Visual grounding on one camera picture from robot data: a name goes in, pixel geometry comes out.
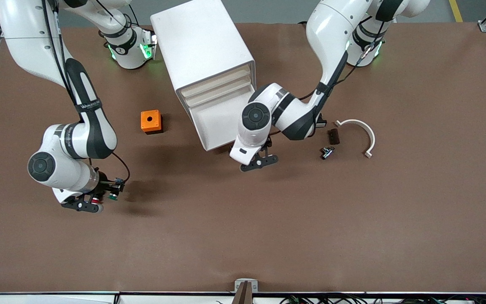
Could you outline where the green push button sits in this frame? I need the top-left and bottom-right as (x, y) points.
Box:
(107, 178), (126, 201)

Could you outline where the orange box with hole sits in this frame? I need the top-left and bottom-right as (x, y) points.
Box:
(140, 110), (164, 135)

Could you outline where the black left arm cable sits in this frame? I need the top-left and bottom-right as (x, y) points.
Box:
(298, 19), (389, 102)

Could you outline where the white curved bracket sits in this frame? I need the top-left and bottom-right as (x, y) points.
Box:
(335, 119), (376, 159)

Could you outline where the grey metal table bracket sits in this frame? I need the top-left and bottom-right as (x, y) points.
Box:
(234, 278), (259, 304)

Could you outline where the black cable bundle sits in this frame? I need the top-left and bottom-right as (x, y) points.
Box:
(216, 293), (486, 304)

